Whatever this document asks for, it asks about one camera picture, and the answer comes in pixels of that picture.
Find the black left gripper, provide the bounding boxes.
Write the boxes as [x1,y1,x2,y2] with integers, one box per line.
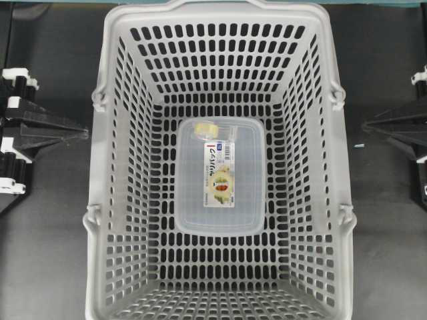
[1,67,89,215]

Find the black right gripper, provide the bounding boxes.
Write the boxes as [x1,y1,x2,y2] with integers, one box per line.
[363,66,426,204]

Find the cellophane tape roll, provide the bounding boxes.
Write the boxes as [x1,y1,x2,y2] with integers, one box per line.
[193,122,238,141]

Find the grey plastic shopping basket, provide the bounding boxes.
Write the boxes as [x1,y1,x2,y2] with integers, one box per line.
[83,1,357,319]

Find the clear plastic food container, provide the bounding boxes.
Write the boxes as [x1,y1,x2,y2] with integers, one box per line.
[174,117,267,237]

